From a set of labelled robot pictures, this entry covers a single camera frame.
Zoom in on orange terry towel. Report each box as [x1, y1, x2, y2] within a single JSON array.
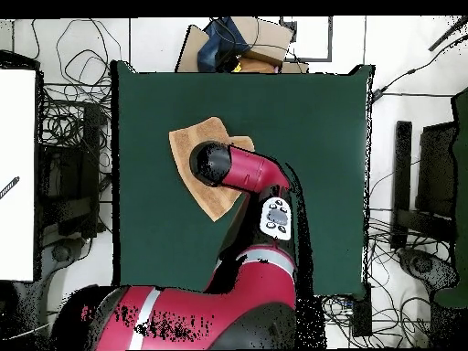
[[167, 116, 256, 222]]

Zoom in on flat brown cardboard sheet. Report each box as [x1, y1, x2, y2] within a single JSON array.
[[175, 24, 211, 73]]

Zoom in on dark green table cloth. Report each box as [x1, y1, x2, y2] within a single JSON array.
[[110, 59, 375, 300]]

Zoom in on blue jeans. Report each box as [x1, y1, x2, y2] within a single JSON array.
[[197, 16, 251, 73]]

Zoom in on brown cardboard box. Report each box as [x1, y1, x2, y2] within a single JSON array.
[[229, 16, 295, 67]]

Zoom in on black equipment rack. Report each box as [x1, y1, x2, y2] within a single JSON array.
[[37, 101, 107, 239]]

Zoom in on black stand base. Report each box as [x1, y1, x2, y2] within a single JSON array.
[[398, 246, 460, 293], [41, 237, 89, 271]]

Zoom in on white panel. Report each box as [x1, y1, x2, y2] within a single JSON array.
[[0, 68, 37, 282]]

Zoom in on black rod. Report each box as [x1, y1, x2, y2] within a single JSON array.
[[428, 16, 468, 52]]

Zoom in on grey square floor frame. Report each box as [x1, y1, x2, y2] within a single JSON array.
[[279, 16, 334, 62]]

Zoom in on black power adapter cable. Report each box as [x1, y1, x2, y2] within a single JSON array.
[[370, 34, 468, 101]]

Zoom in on tangle of black cables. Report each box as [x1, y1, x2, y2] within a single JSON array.
[[41, 17, 122, 176]]

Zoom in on black chair frame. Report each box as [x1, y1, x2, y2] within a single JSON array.
[[390, 120, 458, 250]]

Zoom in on striped black strap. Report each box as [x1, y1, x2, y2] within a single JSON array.
[[0, 175, 20, 200]]

